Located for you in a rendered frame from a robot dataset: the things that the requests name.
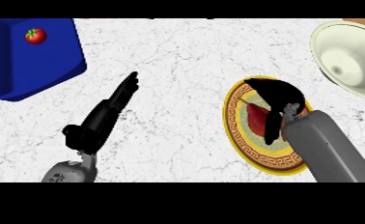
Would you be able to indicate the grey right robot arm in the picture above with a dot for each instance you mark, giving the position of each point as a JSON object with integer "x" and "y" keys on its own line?
{"x": 323, "y": 147}

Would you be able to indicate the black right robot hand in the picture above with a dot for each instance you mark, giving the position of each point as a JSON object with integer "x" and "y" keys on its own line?
{"x": 280, "y": 97}

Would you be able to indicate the red tomato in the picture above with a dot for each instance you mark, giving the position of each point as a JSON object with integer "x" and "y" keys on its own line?
{"x": 36, "y": 36}

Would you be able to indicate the blue cutting board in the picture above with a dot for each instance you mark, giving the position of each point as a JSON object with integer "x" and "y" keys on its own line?
{"x": 40, "y": 59}

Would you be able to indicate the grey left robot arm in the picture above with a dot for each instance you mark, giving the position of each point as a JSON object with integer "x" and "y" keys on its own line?
{"x": 71, "y": 170}

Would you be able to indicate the brown wooden object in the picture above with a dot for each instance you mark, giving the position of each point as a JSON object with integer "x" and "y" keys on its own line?
{"x": 355, "y": 21}

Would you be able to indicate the yellow patterned plate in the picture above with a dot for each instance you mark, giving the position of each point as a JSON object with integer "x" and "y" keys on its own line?
{"x": 252, "y": 150}

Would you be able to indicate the red pear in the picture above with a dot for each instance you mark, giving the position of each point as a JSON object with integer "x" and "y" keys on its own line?
{"x": 256, "y": 118}

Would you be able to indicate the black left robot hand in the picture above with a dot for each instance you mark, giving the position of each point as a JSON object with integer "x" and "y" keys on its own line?
{"x": 102, "y": 117}

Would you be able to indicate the cream white bowl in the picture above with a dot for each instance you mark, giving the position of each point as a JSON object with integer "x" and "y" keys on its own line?
{"x": 345, "y": 57}

